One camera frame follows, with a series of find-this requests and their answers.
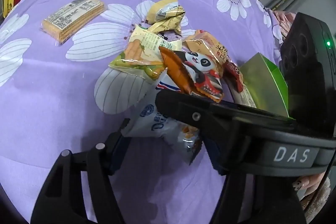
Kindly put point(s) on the orange panda snack packet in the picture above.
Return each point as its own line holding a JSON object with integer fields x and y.
{"x": 194, "y": 69}

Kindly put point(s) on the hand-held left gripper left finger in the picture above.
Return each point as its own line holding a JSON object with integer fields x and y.
{"x": 118, "y": 153}

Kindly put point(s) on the orange rice cracker packet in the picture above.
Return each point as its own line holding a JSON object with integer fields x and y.
{"x": 207, "y": 45}

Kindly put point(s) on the green cardboard box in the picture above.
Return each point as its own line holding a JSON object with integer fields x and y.
{"x": 262, "y": 87}

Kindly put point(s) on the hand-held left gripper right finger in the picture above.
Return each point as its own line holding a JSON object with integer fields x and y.
{"x": 215, "y": 158}

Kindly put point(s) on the person's right hand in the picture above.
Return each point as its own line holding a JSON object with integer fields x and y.
{"x": 309, "y": 183}

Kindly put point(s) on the pink cloth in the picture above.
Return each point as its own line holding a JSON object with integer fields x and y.
{"x": 284, "y": 22}

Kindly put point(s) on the blue white snack packet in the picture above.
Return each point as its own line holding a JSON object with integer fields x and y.
{"x": 155, "y": 124}

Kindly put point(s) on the gold snack packet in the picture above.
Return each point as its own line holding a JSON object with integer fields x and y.
{"x": 168, "y": 26}
{"x": 164, "y": 10}

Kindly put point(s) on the clear-wrapped cracker packet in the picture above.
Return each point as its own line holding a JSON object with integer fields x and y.
{"x": 72, "y": 18}

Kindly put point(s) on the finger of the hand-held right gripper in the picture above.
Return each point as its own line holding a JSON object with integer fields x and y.
{"x": 195, "y": 116}

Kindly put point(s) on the purple floral bedsheet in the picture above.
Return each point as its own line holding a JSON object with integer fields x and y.
{"x": 52, "y": 98}

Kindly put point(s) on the yellow-green corn snack packet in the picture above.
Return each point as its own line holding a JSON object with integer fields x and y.
{"x": 139, "y": 56}

